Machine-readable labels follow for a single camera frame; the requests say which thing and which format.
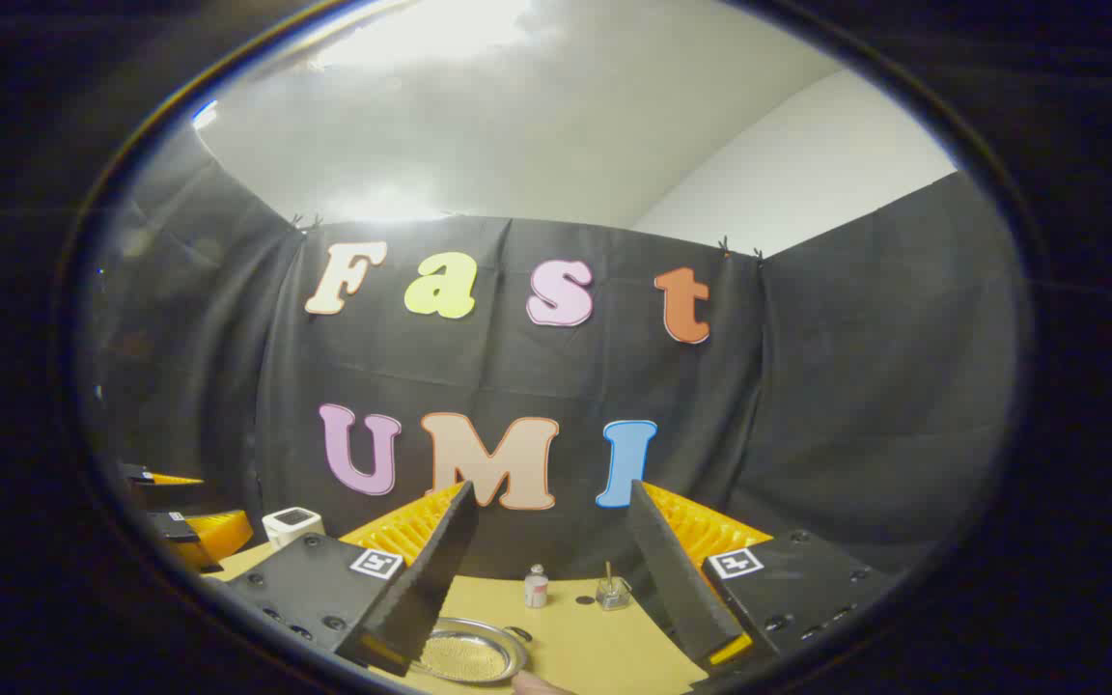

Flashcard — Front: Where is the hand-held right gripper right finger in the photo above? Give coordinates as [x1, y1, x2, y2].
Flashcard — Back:
[626, 480, 895, 669]

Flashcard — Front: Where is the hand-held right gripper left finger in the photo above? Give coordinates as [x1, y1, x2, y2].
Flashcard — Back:
[226, 480, 481, 677]

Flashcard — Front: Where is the stainless steel pot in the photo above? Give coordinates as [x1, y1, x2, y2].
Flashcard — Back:
[409, 618, 534, 687]

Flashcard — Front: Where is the white toaster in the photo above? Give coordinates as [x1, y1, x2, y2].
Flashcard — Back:
[262, 506, 326, 551]

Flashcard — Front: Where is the pile of yellow soybeans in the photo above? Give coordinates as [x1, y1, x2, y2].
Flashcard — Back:
[421, 634, 511, 681]

